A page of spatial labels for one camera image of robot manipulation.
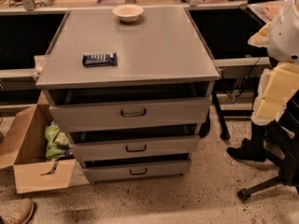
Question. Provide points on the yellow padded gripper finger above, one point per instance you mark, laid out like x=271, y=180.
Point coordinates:
x=276, y=88
x=260, y=39

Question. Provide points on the grey drawer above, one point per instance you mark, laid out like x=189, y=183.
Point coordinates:
x=134, y=143
x=139, y=167
x=134, y=114

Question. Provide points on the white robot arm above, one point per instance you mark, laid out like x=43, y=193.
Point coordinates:
x=283, y=34

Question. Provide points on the grey bottom drawer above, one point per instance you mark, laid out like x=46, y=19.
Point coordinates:
x=139, y=167

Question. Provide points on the grey drawer cabinet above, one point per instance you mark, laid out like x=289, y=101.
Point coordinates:
x=160, y=56

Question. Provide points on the grey top drawer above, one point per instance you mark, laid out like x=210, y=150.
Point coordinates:
x=134, y=114

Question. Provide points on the person's hand on keyboard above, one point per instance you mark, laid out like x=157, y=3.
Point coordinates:
x=271, y=10

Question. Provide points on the black boot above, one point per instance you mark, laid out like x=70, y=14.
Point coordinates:
x=247, y=150

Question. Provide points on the white bowl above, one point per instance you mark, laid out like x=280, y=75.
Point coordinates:
x=128, y=12

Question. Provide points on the blue snack bar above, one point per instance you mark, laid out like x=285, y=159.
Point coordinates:
x=100, y=59

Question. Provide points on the green chip bag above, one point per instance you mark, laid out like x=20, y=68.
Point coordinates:
x=57, y=142

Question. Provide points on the brown cardboard box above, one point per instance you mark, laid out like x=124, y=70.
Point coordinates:
x=24, y=148

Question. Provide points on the brown shoe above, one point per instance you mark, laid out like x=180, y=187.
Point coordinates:
x=21, y=214

